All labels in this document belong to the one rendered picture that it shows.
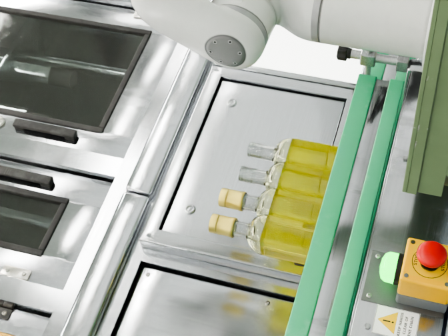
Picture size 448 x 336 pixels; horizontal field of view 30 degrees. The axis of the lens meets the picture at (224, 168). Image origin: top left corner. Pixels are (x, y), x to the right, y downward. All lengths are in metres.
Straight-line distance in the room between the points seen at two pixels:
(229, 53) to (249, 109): 0.65
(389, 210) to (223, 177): 0.48
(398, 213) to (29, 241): 0.78
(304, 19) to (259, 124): 0.62
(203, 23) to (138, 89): 0.80
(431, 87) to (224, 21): 0.29
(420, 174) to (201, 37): 0.34
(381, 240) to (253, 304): 0.38
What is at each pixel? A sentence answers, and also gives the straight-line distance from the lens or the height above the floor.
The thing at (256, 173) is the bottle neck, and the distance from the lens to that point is 1.51.
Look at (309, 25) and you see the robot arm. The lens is 1.17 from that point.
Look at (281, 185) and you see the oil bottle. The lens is 1.47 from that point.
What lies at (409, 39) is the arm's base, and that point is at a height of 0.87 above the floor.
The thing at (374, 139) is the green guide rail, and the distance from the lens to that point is 1.40.
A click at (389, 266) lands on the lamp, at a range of 1.18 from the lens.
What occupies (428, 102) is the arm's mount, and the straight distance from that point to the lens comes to 1.03.
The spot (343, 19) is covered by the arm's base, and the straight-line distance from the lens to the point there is 1.15.
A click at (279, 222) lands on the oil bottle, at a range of 1.43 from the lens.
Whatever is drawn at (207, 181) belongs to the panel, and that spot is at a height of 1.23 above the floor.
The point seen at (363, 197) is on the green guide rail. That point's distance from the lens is 1.33.
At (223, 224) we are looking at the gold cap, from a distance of 1.45.
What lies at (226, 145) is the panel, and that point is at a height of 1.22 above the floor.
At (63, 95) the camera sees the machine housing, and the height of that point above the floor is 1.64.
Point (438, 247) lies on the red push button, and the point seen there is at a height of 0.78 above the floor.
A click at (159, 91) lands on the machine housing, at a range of 1.88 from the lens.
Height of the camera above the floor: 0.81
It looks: 14 degrees up
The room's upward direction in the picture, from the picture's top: 79 degrees counter-clockwise
